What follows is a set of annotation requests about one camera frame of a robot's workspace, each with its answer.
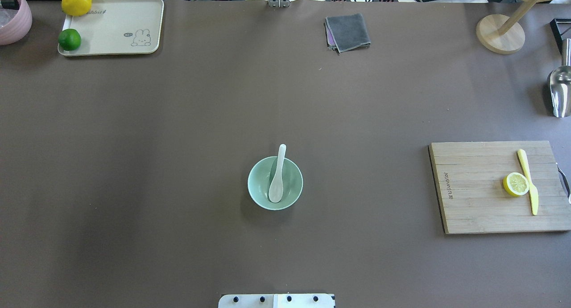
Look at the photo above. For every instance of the pink mixing bowl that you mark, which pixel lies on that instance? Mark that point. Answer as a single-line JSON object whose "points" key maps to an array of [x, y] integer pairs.
{"points": [[17, 28]]}

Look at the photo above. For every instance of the grey folded cloth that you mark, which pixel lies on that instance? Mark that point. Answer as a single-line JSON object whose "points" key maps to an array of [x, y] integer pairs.
{"points": [[346, 33]]}

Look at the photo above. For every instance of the green lime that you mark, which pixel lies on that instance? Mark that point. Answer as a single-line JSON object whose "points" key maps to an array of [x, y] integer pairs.
{"points": [[69, 39]]}

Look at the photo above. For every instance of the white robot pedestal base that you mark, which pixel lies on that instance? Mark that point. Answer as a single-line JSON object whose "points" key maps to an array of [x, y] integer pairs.
{"points": [[285, 300]]}

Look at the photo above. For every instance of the metal scoop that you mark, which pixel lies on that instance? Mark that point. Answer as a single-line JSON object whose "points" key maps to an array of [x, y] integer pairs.
{"points": [[560, 83]]}

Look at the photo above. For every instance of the mint green bowl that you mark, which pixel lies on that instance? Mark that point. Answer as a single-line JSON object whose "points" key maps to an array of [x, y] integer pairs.
{"points": [[261, 176]]}

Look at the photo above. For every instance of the white ceramic spoon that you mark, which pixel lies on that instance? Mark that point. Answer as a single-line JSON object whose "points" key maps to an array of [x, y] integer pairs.
{"points": [[276, 185]]}

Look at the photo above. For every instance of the cream tray with bear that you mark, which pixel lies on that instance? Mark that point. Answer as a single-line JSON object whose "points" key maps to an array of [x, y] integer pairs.
{"points": [[114, 27]]}

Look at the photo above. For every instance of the wooden mug tree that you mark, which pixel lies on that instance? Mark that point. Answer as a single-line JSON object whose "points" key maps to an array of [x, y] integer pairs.
{"points": [[502, 34]]}

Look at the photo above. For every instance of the yellow plastic knife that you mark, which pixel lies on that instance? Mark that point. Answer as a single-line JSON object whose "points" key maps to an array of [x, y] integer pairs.
{"points": [[534, 196]]}

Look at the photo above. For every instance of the wooden cutting board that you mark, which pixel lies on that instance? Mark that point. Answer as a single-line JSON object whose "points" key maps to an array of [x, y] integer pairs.
{"points": [[468, 178]]}

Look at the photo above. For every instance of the yellow lemon slice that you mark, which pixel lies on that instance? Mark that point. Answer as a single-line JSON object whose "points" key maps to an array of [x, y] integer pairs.
{"points": [[516, 184]]}

